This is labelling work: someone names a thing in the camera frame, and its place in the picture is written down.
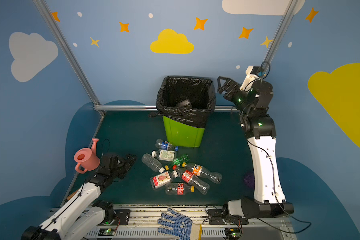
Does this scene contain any pink label bottle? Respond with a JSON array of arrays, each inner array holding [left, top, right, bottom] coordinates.
[[150, 171, 179, 190]]

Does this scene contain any cream label bottle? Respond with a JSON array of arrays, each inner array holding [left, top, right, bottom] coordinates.
[[176, 99, 193, 109]]

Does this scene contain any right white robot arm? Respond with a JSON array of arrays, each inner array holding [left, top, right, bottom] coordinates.
[[218, 66, 294, 219]]

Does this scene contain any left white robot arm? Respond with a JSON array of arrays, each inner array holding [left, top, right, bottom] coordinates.
[[21, 153, 137, 240]]

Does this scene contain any green bin black liner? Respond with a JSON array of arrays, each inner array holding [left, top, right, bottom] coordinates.
[[156, 76, 216, 148]]

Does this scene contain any pink plastic watering can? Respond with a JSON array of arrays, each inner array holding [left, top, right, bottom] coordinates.
[[74, 138, 101, 174]]

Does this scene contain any clear bottle blue cap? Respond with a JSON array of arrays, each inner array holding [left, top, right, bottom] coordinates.
[[155, 139, 179, 152]]

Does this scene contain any small bottle yellow cap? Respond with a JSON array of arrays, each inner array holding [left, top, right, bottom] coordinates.
[[165, 183, 195, 196]]

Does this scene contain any green sprite bottle centre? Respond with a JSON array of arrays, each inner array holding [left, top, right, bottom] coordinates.
[[164, 154, 190, 171]]

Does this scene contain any purple plastic ball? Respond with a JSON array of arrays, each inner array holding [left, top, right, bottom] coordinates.
[[244, 172, 255, 190]]

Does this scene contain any orange label long bottle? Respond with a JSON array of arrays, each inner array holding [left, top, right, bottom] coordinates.
[[182, 163, 223, 184]]

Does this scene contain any long bottle red label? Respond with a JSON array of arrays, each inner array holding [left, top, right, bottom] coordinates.
[[174, 166, 210, 195]]

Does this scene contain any blue dotted work glove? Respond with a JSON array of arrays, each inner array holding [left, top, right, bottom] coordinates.
[[157, 207, 202, 240]]

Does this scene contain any wooden handle garden tool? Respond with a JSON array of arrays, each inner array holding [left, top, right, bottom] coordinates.
[[66, 190, 79, 201]]

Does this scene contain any aluminium frame rail back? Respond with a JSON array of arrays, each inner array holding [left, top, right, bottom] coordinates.
[[94, 105, 238, 112]]

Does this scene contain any aluminium corner post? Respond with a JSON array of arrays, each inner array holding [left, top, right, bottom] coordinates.
[[264, 0, 299, 64]]

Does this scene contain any left aluminium post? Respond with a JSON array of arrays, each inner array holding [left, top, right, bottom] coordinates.
[[33, 0, 101, 107]]

